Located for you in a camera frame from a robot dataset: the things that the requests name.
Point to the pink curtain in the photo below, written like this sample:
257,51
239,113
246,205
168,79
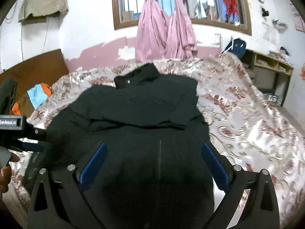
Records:
162,36

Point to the floral satin bedspread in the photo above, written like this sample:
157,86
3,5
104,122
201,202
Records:
244,126

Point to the cloth covered air conditioner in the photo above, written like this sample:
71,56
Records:
41,8

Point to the person left hand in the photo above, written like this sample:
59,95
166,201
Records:
6,174

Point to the orange blue brown clothes pile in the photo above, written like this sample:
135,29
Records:
32,99

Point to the red hanging garment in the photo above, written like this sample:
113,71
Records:
231,9

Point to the dark blue backpack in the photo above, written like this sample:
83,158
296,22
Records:
237,47

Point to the wooden framed window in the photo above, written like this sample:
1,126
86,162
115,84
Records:
126,13

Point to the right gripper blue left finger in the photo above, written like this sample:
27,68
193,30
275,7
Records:
57,199

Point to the black jacket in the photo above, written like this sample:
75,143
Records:
154,175

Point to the wooden desk shelf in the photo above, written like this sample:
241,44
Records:
271,76

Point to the wooden headboard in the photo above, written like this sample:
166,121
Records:
46,68

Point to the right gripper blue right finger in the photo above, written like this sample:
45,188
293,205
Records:
261,209

